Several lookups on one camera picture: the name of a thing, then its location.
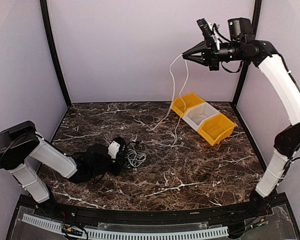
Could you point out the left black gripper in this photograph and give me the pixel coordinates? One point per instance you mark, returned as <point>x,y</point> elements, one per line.
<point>115,170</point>

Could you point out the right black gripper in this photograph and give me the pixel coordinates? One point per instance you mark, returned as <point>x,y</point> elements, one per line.
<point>208,57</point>

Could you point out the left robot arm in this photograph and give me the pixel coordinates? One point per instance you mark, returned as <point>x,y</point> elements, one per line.
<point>22,142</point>

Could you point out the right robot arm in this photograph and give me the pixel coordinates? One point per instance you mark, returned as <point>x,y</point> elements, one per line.
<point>270,101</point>

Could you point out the far yellow plastic bin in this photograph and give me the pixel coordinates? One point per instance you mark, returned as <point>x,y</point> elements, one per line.
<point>182,104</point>

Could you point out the yellow plastic bin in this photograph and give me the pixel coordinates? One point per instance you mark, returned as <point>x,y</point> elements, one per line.
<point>216,129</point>
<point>182,104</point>

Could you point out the white plastic bin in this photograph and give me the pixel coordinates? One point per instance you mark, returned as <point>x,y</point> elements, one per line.
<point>198,114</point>

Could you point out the near yellow plastic bin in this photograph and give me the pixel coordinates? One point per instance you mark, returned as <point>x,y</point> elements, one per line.
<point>216,129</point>

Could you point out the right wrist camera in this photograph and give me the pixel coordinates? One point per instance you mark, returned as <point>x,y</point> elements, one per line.
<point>210,36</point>

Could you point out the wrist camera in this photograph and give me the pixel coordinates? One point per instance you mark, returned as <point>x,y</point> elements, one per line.
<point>210,36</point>
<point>116,147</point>

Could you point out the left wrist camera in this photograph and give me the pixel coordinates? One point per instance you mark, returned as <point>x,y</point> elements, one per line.
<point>116,147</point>

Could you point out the white slotted cable duct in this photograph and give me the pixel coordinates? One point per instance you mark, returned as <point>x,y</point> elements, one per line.
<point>117,232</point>

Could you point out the left black frame post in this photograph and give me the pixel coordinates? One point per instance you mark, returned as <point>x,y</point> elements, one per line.
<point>53,52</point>

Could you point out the black front rail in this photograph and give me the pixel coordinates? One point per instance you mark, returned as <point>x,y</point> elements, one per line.
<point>222,215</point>

